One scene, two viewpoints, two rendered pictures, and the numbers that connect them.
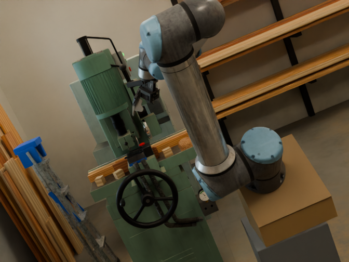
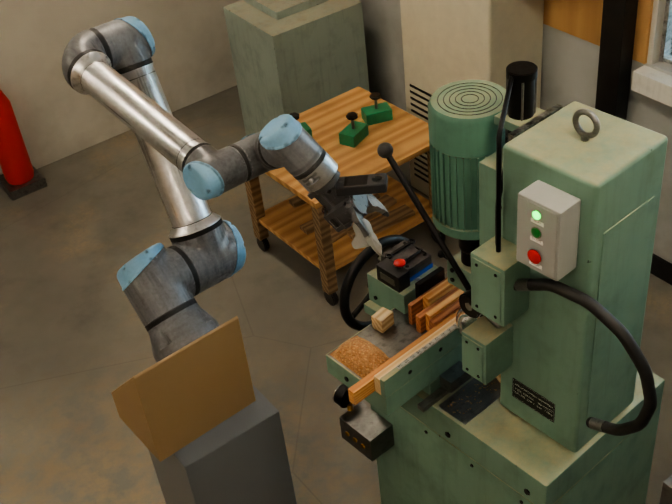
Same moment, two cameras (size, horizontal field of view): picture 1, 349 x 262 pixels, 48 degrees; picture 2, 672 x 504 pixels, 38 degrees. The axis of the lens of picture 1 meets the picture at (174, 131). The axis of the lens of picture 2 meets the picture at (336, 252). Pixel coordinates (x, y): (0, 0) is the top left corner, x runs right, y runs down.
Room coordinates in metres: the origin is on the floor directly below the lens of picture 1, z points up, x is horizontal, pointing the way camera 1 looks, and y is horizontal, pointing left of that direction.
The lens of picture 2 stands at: (3.33, -0.98, 2.52)
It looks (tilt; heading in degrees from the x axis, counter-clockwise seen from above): 38 degrees down; 146
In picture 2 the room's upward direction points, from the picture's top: 7 degrees counter-clockwise
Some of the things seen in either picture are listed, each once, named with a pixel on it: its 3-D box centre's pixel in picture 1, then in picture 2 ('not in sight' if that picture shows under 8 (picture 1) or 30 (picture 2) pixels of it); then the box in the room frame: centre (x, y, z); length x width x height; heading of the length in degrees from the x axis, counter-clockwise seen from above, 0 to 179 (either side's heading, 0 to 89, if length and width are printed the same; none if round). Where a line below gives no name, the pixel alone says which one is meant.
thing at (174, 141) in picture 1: (146, 154); (453, 323); (2.04, 0.19, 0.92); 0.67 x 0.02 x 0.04; 93
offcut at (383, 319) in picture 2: (167, 152); (382, 320); (1.92, 0.08, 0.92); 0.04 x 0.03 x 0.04; 99
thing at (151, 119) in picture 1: (151, 125); (486, 348); (2.23, 0.11, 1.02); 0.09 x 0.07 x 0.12; 93
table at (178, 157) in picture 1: (146, 169); (430, 312); (1.94, 0.21, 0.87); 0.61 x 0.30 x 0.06; 93
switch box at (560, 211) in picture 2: (121, 65); (547, 231); (2.37, 0.14, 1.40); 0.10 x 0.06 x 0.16; 3
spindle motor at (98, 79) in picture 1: (101, 86); (470, 161); (2.04, 0.26, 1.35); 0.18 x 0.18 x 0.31
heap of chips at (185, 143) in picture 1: (186, 141); (362, 353); (1.97, -0.03, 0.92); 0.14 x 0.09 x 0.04; 3
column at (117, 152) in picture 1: (116, 112); (575, 285); (2.33, 0.28, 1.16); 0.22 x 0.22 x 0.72; 3
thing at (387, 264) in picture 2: (139, 153); (401, 263); (1.85, 0.20, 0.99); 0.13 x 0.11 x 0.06; 93
